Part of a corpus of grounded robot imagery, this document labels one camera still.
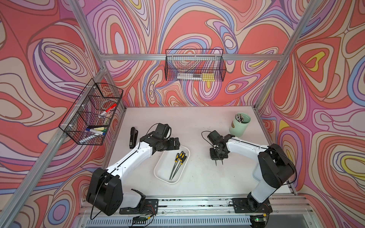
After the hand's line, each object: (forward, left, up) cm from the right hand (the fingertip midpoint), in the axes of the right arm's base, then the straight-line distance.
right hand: (216, 161), depth 89 cm
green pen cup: (+18, -16, +13) cm, 28 cm away
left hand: (+6, +25, +12) cm, 29 cm away
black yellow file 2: (0, -4, -1) cm, 4 cm away
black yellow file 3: (0, +26, +1) cm, 26 cm away
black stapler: (+18, +56, +3) cm, 59 cm away
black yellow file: (-1, 0, 0) cm, 1 cm away
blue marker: (+5, +64, +29) cm, 71 cm away
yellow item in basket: (+43, +3, +34) cm, 54 cm away
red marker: (+18, +61, +32) cm, 71 cm away
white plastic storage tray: (-2, +33, 0) cm, 33 cm away
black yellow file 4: (-1, +22, 0) cm, 22 cm away
